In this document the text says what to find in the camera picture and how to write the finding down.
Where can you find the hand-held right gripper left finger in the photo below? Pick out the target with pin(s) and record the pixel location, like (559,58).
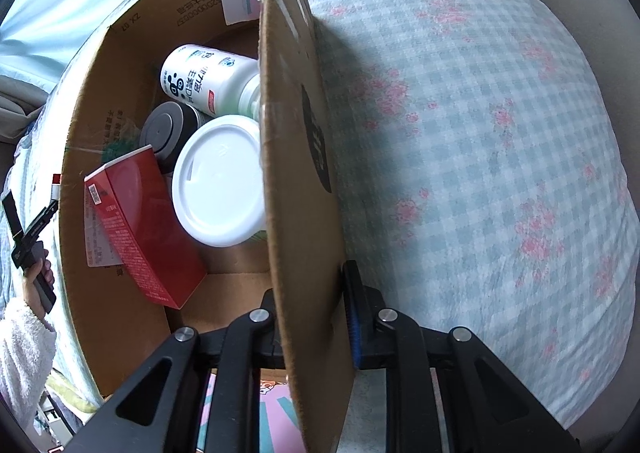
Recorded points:
(240,358)

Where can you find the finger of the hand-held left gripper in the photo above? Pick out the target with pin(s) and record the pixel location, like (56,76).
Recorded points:
(42,218)
(11,213)

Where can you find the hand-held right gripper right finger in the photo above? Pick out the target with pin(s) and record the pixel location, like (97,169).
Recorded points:
(353,333)

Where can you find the small red white packet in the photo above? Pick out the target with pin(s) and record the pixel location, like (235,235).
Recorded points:
(56,185)

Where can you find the red carton box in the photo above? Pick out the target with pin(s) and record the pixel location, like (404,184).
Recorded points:
(140,213)

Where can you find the black canister with grey lid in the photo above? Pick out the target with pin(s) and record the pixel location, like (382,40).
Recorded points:
(162,125)

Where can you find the brown cardboard box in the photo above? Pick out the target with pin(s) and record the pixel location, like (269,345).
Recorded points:
(295,183)

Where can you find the white round lidded jar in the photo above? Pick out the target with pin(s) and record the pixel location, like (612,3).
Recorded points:
(220,183)

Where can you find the white printed bottle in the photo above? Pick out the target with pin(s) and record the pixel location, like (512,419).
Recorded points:
(200,78)

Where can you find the person's left forearm white sleeve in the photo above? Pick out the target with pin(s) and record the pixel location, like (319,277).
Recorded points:
(22,358)

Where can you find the person's left hand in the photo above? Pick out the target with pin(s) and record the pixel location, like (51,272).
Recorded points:
(34,293)

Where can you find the pink teal printed packet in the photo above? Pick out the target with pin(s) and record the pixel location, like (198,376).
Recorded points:
(275,413)

